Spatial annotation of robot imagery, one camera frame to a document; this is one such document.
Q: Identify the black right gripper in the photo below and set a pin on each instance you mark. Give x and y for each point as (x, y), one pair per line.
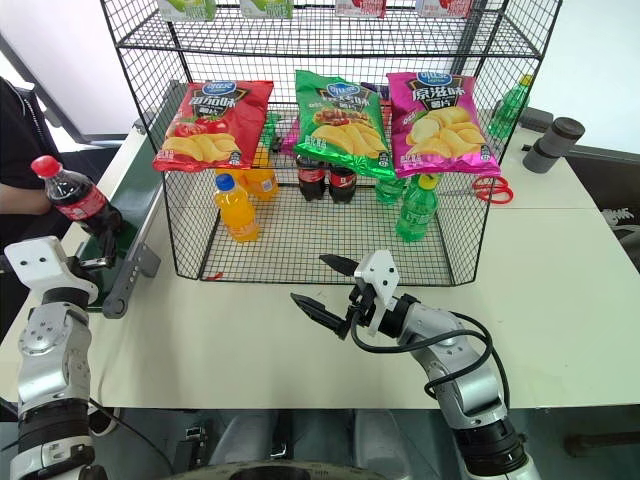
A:
(362, 306)

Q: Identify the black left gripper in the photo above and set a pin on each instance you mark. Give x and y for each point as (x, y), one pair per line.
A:
(92, 263)

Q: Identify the cola bottle red cap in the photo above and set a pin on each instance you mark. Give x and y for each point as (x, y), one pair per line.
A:
(75, 195)

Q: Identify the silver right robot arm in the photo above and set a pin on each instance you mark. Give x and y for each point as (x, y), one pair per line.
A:
(460, 360)

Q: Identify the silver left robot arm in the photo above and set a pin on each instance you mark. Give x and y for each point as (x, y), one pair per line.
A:
(50, 360)

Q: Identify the green belt conveyor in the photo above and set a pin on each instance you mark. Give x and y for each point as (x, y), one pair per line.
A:
(135, 200)

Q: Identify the green soda bottle yellow cap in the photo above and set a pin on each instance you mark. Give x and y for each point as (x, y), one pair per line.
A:
(417, 210)

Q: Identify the orange soda bottle blue cap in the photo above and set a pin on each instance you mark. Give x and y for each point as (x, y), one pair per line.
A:
(236, 210)

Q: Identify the person in black clothing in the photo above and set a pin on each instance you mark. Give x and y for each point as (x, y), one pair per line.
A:
(20, 145)

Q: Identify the red tomato chip bag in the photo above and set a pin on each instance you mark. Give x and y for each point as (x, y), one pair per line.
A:
(215, 125)

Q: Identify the small magenta snack bag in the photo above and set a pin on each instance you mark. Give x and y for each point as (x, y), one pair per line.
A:
(291, 140)

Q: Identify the green chip bag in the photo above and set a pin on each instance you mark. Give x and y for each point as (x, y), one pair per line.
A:
(340, 125)

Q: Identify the small green bottle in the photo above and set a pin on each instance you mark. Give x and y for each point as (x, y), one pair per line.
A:
(271, 130)

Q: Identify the magenta chip bag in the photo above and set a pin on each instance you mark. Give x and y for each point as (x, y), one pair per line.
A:
(440, 125)

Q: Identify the purple snack bag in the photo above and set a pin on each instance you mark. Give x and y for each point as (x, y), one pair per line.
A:
(376, 91)

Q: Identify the green juice carton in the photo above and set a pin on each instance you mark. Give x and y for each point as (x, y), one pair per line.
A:
(187, 7)
(267, 7)

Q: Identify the grey cylindrical holder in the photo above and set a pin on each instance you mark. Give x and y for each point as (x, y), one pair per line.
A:
(552, 145)

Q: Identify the red juice carton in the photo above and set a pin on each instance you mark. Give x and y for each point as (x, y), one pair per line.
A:
(445, 6)
(360, 6)

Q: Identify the black printed bag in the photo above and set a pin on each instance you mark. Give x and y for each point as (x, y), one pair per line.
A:
(622, 235)

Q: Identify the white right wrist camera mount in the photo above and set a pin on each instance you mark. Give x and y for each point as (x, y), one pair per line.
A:
(380, 275)

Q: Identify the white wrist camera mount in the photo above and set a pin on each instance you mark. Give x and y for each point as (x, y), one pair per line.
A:
(380, 275)
(37, 265)

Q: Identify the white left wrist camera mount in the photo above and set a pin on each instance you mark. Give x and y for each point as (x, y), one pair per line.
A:
(37, 265)

